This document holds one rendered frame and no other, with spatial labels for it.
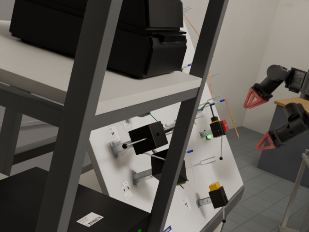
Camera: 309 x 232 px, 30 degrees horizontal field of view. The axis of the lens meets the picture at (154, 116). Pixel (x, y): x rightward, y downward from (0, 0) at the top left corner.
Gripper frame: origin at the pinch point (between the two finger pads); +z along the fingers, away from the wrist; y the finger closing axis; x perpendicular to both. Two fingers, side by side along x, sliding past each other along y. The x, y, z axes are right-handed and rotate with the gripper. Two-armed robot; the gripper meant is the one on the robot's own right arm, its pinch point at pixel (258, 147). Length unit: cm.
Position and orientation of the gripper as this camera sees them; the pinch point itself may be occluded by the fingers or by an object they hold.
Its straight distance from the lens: 224.2
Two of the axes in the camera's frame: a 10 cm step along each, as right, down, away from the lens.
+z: -8.0, 4.9, 3.4
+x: 4.3, 8.7, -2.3
